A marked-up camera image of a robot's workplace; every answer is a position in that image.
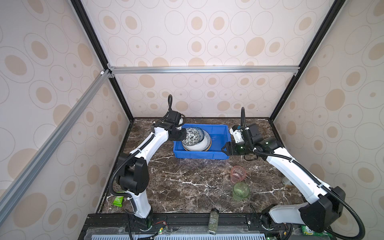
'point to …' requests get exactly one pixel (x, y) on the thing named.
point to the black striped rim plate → (203, 145)
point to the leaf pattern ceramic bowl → (193, 136)
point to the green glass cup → (240, 191)
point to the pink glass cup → (238, 174)
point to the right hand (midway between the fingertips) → (226, 148)
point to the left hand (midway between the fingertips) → (188, 133)
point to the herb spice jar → (213, 221)
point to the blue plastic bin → (220, 135)
